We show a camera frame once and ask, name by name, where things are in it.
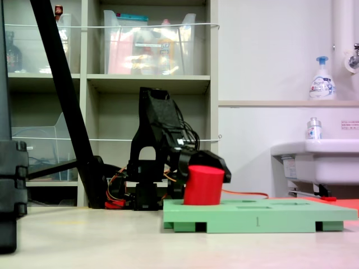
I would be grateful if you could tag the red cylinder block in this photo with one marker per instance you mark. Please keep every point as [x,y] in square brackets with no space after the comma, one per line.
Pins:
[203,186]

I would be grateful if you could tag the red table clamp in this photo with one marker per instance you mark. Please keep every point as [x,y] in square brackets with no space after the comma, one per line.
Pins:
[115,204]

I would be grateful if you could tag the green shape sorting board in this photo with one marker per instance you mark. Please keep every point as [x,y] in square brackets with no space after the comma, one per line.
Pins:
[252,218]

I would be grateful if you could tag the white sink sticker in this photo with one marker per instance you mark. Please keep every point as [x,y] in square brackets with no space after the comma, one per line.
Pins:
[290,168]

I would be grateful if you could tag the beige shelf unit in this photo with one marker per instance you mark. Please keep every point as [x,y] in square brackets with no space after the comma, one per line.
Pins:
[146,81]

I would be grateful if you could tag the small clear bottle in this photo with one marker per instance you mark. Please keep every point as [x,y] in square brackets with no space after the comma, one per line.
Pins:
[314,130]

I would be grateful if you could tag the white sink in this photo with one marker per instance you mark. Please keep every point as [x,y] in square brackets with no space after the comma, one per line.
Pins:
[331,162]

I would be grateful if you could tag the black tripod brace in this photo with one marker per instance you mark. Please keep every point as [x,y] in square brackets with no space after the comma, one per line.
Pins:
[53,168]

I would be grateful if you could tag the clear bin with supplies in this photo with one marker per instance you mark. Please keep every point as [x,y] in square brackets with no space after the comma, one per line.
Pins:
[146,47]

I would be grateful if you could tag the rod with red tip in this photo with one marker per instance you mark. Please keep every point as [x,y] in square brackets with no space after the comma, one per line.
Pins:
[328,198]

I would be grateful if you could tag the clear plastic file bin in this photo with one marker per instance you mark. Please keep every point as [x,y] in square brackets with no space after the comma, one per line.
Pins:
[45,145]

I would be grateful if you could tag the white pump soap bottle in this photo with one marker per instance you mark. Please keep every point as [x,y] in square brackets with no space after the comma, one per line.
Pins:
[322,84]

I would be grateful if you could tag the clear plastic storage bin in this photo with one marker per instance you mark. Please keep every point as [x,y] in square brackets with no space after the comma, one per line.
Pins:
[66,42]

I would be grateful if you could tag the metal faucet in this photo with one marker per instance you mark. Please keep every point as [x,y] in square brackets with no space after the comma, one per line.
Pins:
[354,57]

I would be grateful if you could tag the brown capped bottle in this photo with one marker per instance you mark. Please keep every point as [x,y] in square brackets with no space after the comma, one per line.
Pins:
[58,12]

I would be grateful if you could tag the dark glass bottle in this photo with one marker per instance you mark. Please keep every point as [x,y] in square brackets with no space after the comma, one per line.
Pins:
[13,56]

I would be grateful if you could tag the red wall label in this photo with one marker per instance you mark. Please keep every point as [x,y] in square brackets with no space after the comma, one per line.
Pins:
[350,125]

